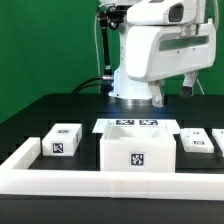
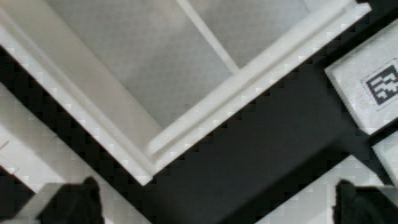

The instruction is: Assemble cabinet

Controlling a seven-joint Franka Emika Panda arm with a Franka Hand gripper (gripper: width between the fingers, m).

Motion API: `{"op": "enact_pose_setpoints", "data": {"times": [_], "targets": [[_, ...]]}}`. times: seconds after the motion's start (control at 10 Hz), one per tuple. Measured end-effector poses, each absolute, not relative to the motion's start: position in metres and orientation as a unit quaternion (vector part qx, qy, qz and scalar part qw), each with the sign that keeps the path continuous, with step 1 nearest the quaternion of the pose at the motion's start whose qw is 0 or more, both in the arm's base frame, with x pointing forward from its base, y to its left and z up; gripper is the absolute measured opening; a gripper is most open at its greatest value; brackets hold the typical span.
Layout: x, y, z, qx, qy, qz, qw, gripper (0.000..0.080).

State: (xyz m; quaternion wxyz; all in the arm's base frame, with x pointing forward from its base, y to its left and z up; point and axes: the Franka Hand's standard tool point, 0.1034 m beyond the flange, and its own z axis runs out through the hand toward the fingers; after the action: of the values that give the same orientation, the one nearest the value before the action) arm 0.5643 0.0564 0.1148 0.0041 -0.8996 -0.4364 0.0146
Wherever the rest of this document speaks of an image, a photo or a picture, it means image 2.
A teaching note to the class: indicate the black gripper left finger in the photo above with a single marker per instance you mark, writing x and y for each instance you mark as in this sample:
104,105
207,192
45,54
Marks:
75,205

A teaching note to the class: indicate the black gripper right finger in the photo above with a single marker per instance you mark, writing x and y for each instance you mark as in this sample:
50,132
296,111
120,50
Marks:
367,204

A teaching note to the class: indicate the white cabinet door panel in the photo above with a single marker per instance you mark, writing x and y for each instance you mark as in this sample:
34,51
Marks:
386,151
363,74

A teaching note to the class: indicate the white cabinet body box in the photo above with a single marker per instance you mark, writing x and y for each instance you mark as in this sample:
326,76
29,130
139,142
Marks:
155,64

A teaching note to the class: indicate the white U-shaped obstacle fence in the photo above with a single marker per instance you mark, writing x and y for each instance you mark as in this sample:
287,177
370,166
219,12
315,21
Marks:
43,162

